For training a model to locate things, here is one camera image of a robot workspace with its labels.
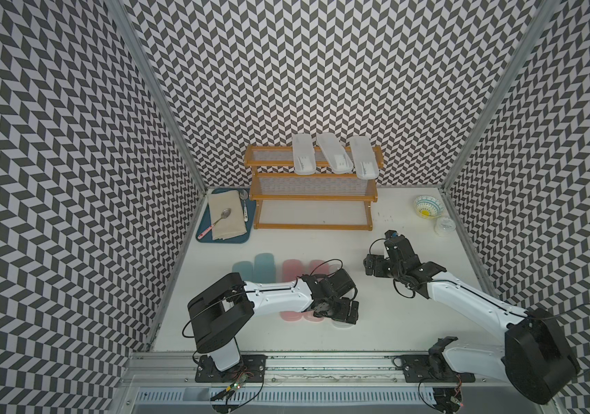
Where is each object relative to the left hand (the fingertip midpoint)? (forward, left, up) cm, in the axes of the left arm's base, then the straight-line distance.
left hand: (344, 319), depth 80 cm
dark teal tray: (+30, +37, +1) cm, 48 cm away
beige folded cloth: (+38, +43, -2) cm, 57 cm away
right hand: (+16, -12, +5) cm, 21 cm away
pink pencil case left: (+17, +17, 0) cm, 24 cm away
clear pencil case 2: (+50, +13, +27) cm, 59 cm away
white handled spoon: (+54, +41, 0) cm, 68 cm away
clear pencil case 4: (+48, +2, +28) cm, 55 cm away
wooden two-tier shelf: (+64, +27, -1) cm, 70 cm away
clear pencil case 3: (+47, -9, +26) cm, 55 cm away
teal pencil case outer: (+18, +34, -2) cm, 39 cm away
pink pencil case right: (+10, +9, +17) cm, 21 cm away
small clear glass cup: (+34, -42, +3) cm, 54 cm away
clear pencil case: (-3, +1, +5) cm, 6 cm away
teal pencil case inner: (+18, +27, -2) cm, 33 cm away
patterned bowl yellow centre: (+45, -40, +1) cm, 60 cm away
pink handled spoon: (+43, +47, 0) cm, 64 cm away
